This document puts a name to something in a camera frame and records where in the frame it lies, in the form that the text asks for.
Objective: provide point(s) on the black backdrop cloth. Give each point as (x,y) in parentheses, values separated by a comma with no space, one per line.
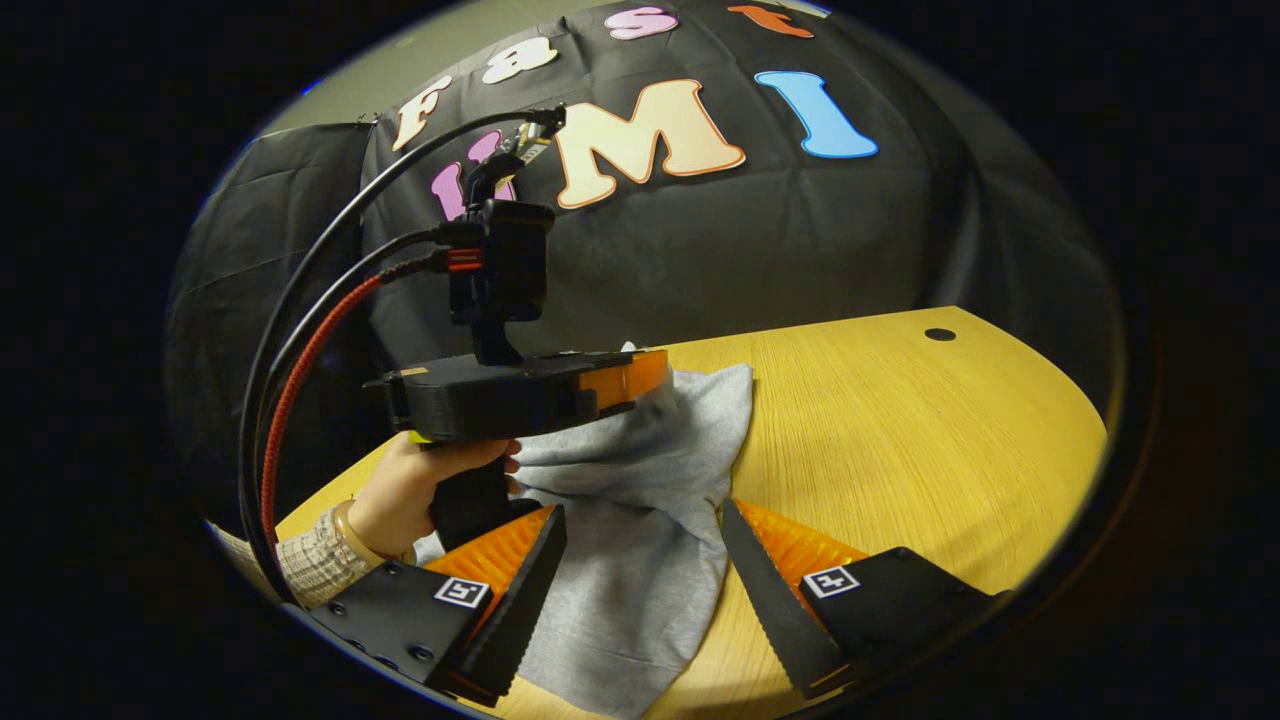
(800,250)

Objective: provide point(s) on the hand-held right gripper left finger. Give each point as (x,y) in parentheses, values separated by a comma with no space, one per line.
(520,595)

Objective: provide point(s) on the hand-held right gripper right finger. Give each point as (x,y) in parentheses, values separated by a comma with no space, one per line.
(770,595)

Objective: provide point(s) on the grey sweatshirt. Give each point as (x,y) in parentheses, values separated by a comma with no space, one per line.
(640,540)

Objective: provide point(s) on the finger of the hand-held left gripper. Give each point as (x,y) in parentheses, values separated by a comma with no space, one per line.
(625,380)

